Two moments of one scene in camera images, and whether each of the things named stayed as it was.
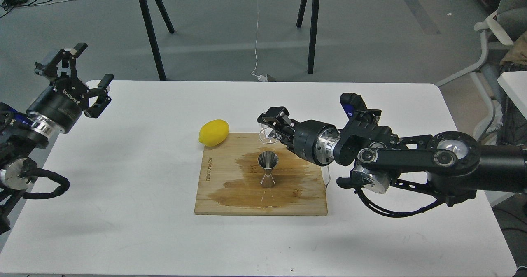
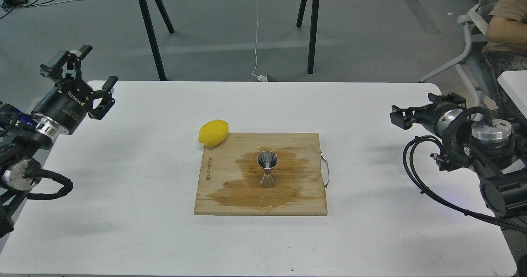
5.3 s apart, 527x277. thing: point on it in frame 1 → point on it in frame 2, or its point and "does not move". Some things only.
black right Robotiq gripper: (312, 140) → (449, 103)
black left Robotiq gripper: (63, 102) does not move
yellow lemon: (213, 132) does not move
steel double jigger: (267, 160) does not move
